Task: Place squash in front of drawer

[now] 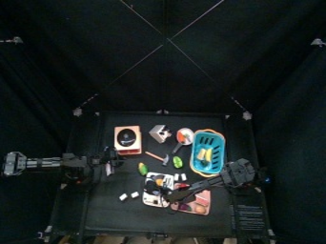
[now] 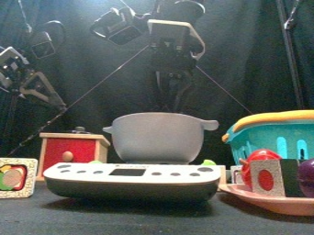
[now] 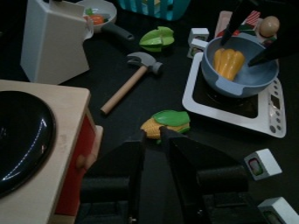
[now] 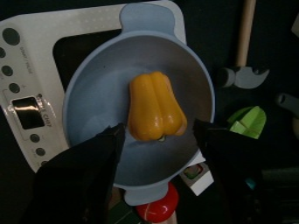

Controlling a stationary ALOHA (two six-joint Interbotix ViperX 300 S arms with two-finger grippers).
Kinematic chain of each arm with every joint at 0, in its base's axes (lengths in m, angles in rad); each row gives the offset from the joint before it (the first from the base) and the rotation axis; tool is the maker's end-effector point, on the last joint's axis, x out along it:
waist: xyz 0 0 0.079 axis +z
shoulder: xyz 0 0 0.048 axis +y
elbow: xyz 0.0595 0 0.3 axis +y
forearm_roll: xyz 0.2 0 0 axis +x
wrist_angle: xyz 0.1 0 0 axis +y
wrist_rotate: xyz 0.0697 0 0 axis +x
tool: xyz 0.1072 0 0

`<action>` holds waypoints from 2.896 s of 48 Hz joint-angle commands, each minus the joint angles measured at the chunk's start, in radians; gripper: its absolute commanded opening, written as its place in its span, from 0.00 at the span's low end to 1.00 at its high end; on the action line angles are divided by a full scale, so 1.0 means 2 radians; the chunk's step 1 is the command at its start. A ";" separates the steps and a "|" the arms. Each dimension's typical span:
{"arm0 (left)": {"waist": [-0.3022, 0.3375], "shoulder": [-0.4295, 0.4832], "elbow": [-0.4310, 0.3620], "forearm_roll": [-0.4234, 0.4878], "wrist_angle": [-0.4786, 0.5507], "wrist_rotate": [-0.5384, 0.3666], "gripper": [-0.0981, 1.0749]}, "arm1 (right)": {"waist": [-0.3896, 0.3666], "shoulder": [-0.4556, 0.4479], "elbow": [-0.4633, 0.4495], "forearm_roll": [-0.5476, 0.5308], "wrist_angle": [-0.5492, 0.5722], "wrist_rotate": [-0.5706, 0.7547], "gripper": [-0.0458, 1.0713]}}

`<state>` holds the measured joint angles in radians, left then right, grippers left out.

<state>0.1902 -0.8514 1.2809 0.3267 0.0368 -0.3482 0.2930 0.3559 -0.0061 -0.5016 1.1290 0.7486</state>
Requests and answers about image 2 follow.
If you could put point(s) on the metal frame pole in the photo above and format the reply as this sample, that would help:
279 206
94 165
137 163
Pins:
292 61

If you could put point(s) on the small green toy piece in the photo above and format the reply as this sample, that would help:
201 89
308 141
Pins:
209 162
97 161

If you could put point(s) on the red wooden drawer box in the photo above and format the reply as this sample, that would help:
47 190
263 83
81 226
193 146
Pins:
78 148

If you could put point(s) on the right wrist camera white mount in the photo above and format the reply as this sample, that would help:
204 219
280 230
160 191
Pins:
172 29

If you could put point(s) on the red toy tomato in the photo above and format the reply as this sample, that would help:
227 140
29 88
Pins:
261 154

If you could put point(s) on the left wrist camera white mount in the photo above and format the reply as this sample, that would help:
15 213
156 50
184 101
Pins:
10 58

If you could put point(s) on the thin diagonal frame rod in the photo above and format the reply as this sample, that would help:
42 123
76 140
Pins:
223 88
90 91

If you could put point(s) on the pink plate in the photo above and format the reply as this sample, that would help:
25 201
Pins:
271 203

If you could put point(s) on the patterned picture block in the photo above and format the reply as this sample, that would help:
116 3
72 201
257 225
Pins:
18 177

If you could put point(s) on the small white block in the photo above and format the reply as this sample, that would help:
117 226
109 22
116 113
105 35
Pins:
236 174

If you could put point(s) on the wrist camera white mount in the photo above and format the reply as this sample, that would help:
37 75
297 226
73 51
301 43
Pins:
10 58
172 29

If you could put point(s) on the purple toy eggplant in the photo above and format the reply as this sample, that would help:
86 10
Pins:
308 177

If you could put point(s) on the cube with red oval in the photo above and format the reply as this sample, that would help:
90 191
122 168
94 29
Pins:
267 180

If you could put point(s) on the teal basket yellow rim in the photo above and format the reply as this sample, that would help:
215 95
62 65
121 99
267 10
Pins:
267 134

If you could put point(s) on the grey toy pot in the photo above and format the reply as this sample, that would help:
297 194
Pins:
160 137

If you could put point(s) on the small dark round knob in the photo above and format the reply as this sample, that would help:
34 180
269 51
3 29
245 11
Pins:
80 130

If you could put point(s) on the white toy stove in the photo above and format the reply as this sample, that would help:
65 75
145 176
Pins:
132 183

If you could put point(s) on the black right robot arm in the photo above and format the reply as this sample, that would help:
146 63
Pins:
118 26

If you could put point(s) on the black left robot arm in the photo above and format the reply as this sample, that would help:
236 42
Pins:
45 39

